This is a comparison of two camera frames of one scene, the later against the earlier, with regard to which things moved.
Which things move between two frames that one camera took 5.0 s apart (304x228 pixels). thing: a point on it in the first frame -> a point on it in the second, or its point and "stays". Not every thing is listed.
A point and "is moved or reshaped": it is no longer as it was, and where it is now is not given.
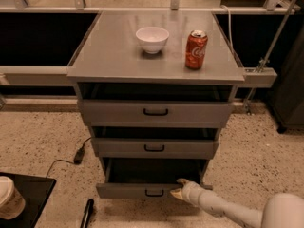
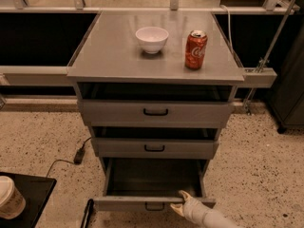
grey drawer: [149, 178] is moved or reshaped
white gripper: [192, 192] -> [194, 208]
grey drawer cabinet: [156, 88] stays
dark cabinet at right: [286, 94] stays
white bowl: [152, 39] stays
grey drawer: [115, 147] stays
